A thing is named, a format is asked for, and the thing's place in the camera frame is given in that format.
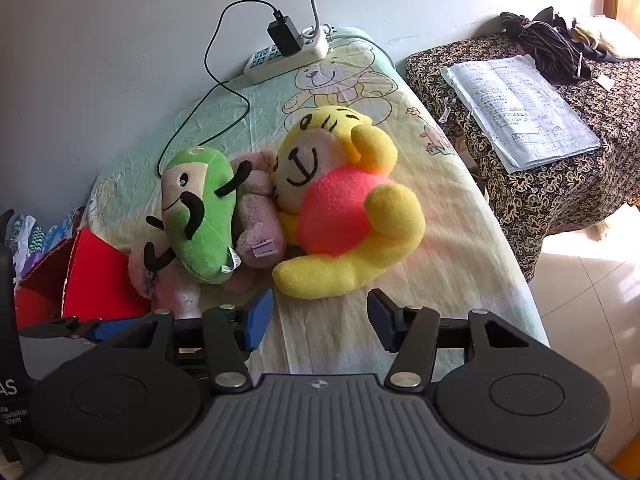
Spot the cream cloth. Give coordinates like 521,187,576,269
570,15,640,61

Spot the green plush toy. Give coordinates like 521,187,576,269
144,146,253,286

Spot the black charger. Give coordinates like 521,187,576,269
266,9,304,58

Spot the brown patterned tablecloth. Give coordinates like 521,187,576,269
405,32,640,283

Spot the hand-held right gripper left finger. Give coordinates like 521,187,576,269
102,288,275,395

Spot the yellow tiger plush toy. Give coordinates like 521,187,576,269
271,105,427,301

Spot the red cardboard box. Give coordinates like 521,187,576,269
14,227,152,330

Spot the pile of patterned clothes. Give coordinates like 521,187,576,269
5,205,87,286

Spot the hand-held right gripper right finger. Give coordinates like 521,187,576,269
366,288,533,391

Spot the dark striped scarf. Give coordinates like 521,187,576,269
500,6,593,86

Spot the black cable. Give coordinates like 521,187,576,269
156,0,282,178

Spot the white folded cloth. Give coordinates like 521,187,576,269
441,55,602,175

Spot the beige pink bear plush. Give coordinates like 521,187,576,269
230,150,289,271

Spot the white power strip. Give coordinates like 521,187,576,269
244,24,335,86

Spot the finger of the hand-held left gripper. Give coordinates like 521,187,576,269
19,315,153,346

